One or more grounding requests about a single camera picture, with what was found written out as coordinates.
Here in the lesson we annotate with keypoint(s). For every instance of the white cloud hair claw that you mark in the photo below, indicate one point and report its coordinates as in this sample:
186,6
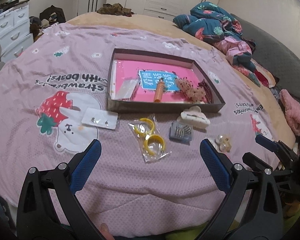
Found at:
195,117

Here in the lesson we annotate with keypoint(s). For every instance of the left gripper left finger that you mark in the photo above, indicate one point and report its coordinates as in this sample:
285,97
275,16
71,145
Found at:
48,207

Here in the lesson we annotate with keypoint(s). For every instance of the clear earring card bag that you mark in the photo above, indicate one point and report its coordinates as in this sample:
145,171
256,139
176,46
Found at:
100,118

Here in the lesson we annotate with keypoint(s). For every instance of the yellow hoop earrings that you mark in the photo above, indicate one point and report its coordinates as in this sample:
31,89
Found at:
152,144

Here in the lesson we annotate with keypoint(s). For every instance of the person's left hand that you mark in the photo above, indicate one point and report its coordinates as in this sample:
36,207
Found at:
105,232

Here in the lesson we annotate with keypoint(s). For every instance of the white drawer chest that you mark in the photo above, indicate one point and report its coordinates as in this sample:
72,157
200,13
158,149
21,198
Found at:
15,34

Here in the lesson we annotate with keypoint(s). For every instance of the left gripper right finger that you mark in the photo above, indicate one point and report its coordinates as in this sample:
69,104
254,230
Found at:
251,208

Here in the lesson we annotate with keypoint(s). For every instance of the pink book with blue label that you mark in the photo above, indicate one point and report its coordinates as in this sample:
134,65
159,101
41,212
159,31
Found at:
150,74

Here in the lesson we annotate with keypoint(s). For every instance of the brown shallow cardboard box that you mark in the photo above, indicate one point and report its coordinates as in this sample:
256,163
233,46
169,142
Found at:
157,106

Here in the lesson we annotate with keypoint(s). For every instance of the olive clothes pile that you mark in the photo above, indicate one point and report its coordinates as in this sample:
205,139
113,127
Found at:
115,9

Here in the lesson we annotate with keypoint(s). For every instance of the red yellow pillow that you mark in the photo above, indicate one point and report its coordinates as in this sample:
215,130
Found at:
264,76

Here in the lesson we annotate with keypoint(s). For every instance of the dark clothes pile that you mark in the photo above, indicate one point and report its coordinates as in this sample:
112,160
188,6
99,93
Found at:
49,17

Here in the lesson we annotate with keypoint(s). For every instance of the pink fuzzy cloth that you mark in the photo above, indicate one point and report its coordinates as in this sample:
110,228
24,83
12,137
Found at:
292,111

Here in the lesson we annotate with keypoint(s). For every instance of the teal floral crumpled duvet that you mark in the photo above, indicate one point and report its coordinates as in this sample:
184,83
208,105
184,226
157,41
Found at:
215,26

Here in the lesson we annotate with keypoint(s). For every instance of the white packet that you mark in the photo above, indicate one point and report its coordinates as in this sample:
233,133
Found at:
127,90

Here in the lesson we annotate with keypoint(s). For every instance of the person's right hand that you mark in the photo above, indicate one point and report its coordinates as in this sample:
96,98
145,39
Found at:
291,209

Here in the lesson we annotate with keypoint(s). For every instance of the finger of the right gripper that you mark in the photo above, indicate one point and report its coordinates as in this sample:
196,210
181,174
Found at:
257,165
284,153

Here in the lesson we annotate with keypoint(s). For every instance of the pink strawberry bear blanket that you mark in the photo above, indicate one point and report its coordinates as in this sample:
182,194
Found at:
44,94

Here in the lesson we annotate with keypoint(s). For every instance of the blue hairpin card pack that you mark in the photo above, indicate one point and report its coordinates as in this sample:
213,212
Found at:
180,132

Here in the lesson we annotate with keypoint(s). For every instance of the maroon hair claw clip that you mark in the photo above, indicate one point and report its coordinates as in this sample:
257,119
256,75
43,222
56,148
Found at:
208,98

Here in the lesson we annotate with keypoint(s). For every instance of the grey padded headboard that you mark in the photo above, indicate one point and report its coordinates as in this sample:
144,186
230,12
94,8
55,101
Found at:
271,54

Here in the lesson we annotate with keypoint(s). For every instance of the tan bed sheet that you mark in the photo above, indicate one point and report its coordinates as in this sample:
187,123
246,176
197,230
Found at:
169,29

